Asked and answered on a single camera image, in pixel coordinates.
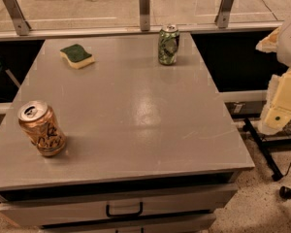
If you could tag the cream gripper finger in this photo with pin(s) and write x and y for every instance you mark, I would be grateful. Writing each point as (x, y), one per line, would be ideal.
(277, 111)
(269, 43)

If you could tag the green soda can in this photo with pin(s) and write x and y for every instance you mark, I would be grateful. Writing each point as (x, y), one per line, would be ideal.
(168, 44)

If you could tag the orange soda can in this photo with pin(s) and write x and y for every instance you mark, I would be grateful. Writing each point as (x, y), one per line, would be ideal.
(38, 121)

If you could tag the black metal stand leg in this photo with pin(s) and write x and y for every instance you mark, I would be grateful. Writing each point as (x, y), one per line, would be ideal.
(265, 146)

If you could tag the grey cabinet with drawers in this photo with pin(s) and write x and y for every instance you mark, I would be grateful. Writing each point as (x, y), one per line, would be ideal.
(136, 131)

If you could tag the yellow green sponge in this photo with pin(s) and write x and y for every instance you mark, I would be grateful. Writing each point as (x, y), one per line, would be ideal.
(77, 56)

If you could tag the right metal railing bracket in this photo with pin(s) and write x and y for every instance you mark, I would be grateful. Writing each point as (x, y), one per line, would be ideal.
(223, 15)

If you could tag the metal railing bracket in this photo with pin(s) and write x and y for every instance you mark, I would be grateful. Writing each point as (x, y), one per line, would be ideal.
(223, 15)
(22, 27)
(144, 9)

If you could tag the white horizontal rail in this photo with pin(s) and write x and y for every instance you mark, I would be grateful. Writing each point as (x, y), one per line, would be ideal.
(125, 30)

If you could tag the middle metal railing bracket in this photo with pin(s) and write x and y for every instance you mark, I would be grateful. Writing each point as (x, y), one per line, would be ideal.
(144, 9)

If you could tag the black drawer handle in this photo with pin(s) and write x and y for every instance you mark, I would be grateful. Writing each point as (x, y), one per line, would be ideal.
(129, 210)

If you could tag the left metal railing bracket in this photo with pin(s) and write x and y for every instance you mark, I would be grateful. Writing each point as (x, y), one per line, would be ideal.
(22, 27)

